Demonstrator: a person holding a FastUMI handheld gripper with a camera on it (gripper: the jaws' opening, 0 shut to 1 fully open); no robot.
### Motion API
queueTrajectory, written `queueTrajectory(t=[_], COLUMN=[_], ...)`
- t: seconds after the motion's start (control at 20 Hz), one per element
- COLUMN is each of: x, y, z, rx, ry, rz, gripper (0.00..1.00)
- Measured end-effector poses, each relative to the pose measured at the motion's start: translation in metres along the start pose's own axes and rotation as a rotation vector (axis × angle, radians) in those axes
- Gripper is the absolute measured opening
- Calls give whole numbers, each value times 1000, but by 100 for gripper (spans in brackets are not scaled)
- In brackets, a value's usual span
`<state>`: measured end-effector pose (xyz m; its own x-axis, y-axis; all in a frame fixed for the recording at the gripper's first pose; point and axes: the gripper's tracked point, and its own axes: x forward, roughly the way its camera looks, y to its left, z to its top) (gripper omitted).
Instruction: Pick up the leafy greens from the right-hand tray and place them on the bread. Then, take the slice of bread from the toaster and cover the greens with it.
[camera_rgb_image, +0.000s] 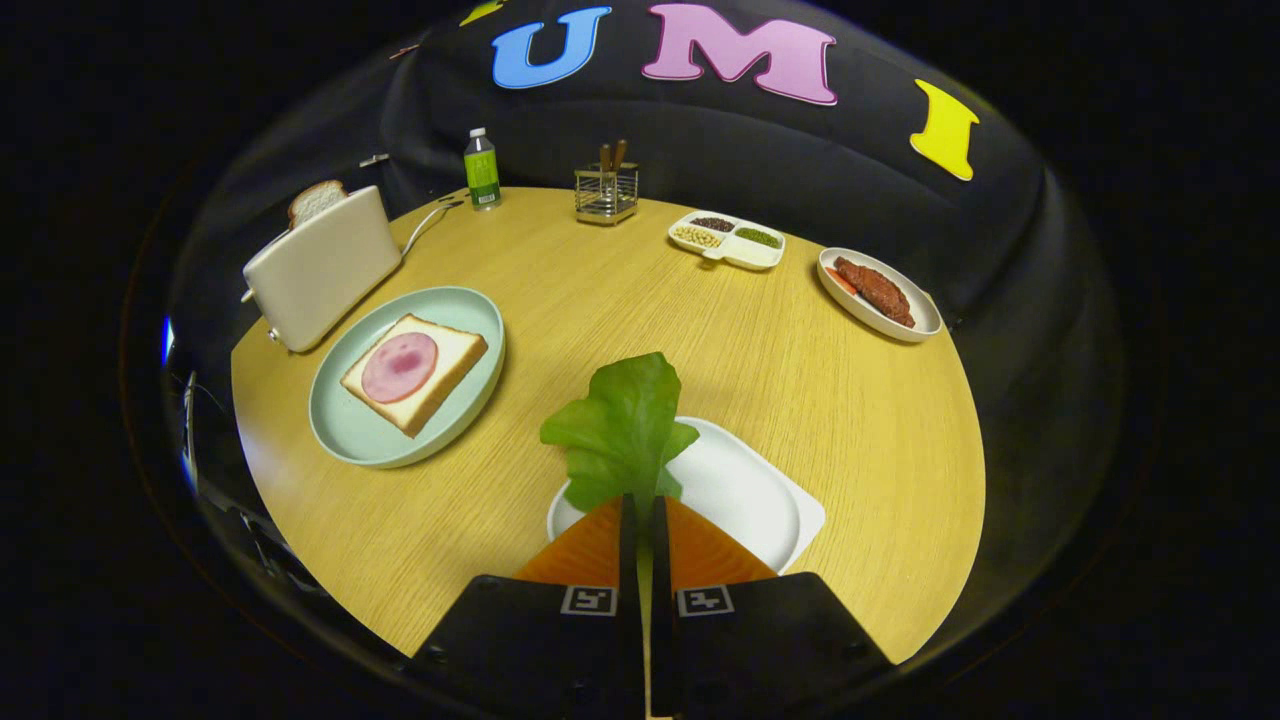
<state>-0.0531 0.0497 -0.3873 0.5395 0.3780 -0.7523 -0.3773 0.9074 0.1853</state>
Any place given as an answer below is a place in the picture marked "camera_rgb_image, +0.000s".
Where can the green label plastic bottle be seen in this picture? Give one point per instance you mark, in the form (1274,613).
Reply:
(482,175)

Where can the square toast slice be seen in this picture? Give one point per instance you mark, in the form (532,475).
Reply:
(450,355)

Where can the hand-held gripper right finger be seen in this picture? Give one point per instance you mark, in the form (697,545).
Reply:
(760,650)

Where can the pink ham slice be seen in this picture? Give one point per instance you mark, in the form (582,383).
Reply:
(400,367)

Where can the brown-crust bread slice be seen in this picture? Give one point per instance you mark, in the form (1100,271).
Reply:
(318,202)

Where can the green lettuce leaf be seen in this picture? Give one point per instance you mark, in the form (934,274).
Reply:
(625,420)

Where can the white divided bean dish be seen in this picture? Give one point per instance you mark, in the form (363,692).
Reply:
(735,250)

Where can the brown meat patty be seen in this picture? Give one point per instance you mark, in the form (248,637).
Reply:
(875,290)

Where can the white oval plate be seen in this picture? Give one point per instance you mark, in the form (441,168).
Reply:
(925,315)

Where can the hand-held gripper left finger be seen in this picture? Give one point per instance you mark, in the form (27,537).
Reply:
(540,650)

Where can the orange food piece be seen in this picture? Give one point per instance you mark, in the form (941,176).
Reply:
(840,280)

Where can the white rectangular tray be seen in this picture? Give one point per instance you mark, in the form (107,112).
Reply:
(745,490)

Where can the white toaster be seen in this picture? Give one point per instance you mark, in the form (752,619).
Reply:
(325,270)

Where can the pale green round plate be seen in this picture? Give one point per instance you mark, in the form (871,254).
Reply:
(400,440)

